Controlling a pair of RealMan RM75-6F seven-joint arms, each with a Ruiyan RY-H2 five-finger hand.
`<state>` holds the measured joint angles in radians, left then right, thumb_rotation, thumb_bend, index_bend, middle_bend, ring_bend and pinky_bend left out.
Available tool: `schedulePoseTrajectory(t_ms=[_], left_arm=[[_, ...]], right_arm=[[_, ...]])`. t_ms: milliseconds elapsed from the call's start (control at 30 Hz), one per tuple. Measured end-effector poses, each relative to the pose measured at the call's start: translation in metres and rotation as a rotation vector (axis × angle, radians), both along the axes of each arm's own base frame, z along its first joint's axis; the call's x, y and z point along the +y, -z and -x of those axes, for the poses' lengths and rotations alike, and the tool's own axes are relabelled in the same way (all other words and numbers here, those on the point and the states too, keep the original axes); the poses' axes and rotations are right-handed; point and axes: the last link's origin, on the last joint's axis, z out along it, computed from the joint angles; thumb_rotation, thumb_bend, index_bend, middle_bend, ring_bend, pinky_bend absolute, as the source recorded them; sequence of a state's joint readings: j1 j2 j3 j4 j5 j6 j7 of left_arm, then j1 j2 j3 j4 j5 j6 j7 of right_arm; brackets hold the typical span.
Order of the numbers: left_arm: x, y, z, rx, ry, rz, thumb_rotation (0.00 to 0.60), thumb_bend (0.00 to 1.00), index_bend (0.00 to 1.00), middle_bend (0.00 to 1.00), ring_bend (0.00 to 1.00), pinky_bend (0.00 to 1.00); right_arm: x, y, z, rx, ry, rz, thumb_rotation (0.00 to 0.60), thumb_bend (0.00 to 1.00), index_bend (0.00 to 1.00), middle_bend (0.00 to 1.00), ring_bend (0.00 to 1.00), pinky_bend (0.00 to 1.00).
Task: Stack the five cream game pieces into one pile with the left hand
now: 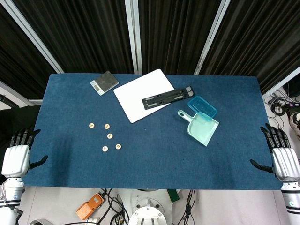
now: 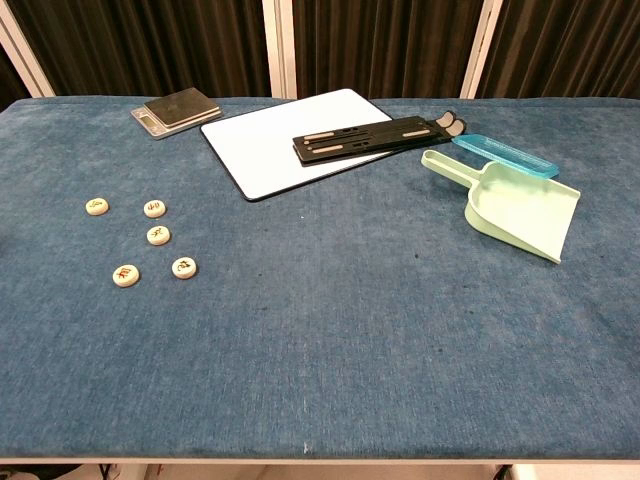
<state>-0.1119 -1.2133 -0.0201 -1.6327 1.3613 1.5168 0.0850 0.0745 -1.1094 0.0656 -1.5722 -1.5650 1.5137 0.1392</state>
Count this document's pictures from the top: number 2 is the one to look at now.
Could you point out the black folding laptop stand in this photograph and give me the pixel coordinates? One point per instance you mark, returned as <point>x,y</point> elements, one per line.
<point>380,142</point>

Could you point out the cream chess piece dark character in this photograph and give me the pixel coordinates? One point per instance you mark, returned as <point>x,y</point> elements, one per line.
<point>184,267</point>
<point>158,235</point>
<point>97,206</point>
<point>155,208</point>

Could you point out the blue table cloth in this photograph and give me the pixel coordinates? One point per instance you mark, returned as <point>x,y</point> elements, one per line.
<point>320,325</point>

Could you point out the mint green dustpan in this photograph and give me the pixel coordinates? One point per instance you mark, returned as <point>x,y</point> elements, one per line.
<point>520,210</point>

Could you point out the black pleated curtain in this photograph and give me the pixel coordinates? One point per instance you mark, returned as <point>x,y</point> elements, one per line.
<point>150,45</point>
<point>380,45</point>
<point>565,45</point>
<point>10,80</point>

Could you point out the silver digital kitchen scale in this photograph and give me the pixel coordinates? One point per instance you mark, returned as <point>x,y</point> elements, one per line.
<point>175,107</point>

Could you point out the white rectangular board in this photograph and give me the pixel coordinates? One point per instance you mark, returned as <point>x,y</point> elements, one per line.
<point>250,150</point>

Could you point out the wooden disc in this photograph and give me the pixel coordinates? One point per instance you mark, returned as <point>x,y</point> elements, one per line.
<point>126,275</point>

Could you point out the clear blue plastic box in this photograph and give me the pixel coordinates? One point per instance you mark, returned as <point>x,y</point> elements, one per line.
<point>505,152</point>

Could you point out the white frame post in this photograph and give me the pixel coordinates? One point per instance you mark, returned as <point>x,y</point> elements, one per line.
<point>281,50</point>
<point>27,55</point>
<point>480,50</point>

